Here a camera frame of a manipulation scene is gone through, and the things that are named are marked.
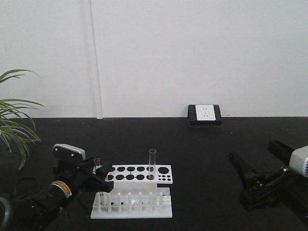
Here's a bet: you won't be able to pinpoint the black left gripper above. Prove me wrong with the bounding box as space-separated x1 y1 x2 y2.
53 157 114 193

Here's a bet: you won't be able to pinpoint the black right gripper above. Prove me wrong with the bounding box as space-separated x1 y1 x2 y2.
229 140 297 211

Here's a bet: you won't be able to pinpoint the white wall socket black frame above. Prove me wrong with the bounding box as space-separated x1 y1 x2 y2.
187 104 222 126

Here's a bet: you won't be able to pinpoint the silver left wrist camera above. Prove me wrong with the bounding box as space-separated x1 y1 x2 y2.
51 143 86 165

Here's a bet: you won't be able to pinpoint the green potted plant leaves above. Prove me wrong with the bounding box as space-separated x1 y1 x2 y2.
0 69 46 171

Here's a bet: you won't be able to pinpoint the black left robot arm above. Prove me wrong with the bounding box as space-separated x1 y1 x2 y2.
0 157 114 231

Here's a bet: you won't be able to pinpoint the tall clear test tube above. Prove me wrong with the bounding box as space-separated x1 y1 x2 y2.
148 149 156 180

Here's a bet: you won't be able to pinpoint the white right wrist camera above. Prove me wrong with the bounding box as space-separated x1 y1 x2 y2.
289 146 308 178

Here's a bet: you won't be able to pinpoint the white test tube rack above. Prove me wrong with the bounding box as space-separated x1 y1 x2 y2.
90 164 173 219

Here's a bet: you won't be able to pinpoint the short clear test tube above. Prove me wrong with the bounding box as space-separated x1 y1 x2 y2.
93 158 101 169

